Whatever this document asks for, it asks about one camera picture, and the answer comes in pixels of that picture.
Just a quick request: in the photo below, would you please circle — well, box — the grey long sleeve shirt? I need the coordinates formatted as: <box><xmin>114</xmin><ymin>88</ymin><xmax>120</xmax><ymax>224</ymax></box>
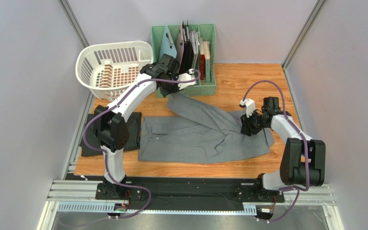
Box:
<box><xmin>138</xmin><ymin>93</ymin><xmax>275</xmax><ymax>164</ymax></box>

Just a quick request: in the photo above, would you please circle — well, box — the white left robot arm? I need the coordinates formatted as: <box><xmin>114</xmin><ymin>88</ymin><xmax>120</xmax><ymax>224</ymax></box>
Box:
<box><xmin>93</xmin><ymin>54</ymin><xmax>180</xmax><ymax>185</ymax></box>

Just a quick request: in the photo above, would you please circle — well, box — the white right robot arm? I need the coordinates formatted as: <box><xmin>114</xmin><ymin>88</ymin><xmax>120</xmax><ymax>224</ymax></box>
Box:
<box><xmin>240</xmin><ymin>97</ymin><xmax>326</xmax><ymax>191</ymax></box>

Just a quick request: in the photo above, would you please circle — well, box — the black folder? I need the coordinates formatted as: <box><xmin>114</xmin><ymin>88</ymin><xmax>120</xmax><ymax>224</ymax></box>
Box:
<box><xmin>180</xmin><ymin>22</ymin><xmax>194</xmax><ymax>73</ymax></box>

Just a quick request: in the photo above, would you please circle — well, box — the light blue clipboard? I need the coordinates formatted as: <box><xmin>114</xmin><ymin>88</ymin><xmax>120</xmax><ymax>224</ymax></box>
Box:
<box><xmin>158</xmin><ymin>25</ymin><xmax>177</xmax><ymax>61</ymax></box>

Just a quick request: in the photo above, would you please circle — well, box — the pink grey clipboard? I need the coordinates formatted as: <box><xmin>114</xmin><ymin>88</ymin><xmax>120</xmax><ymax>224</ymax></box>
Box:
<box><xmin>175</xmin><ymin>22</ymin><xmax>184</xmax><ymax>74</ymax></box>

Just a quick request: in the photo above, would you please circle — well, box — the red book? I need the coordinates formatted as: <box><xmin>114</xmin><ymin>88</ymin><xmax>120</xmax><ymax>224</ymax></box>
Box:
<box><xmin>199</xmin><ymin>37</ymin><xmax>205</xmax><ymax>81</ymax></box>

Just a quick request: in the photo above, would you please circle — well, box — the white plastic laundry basket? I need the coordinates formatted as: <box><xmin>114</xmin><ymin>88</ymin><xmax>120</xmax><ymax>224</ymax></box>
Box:
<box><xmin>75</xmin><ymin>41</ymin><xmax>154</xmax><ymax>102</ymax></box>

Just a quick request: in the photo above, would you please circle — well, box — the teal book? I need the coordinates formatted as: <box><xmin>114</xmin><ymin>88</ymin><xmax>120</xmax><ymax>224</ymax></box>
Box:
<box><xmin>203</xmin><ymin>41</ymin><xmax>211</xmax><ymax>84</ymax></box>

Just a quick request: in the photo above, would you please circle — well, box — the green file organizer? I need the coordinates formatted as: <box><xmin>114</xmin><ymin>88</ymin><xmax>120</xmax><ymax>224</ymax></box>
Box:
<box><xmin>150</xmin><ymin>23</ymin><xmax>217</xmax><ymax>96</ymax></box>

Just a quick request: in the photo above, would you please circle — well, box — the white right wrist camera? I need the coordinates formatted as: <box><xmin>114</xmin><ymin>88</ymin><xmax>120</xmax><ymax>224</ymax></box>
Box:
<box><xmin>239</xmin><ymin>99</ymin><xmax>256</xmax><ymax>117</ymax></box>

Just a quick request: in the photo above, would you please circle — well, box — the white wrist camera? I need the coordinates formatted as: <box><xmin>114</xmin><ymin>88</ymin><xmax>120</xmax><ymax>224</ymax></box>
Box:
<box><xmin>239</xmin><ymin>99</ymin><xmax>256</xmax><ymax>117</ymax></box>
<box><xmin>177</xmin><ymin>69</ymin><xmax>197</xmax><ymax>90</ymax></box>

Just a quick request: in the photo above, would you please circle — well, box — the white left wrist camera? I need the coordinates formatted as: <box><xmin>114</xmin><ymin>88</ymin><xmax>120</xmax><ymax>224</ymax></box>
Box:
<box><xmin>177</xmin><ymin>69</ymin><xmax>197</xmax><ymax>90</ymax></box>

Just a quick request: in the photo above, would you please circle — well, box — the white slotted cable duct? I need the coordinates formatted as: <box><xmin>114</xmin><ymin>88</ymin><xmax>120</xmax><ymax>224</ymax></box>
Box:
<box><xmin>57</xmin><ymin>202</ymin><xmax>257</xmax><ymax>216</ymax></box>

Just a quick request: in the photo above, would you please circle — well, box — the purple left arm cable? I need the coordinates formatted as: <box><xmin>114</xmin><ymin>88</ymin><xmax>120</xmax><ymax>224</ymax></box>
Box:
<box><xmin>81</xmin><ymin>69</ymin><xmax>201</xmax><ymax>221</ymax></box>

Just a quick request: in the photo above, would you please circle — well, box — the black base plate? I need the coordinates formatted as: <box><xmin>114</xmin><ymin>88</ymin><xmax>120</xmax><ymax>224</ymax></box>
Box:
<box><xmin>65</xmin><ymin>173</ymin><xmax>317</xmax><ymax>211</ymax></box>

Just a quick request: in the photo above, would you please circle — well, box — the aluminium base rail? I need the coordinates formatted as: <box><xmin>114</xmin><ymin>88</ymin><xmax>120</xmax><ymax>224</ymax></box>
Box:
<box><xmin>47</xmin><ymin>180</ymin><xmax>337</xmax><ymax>206</ymax></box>

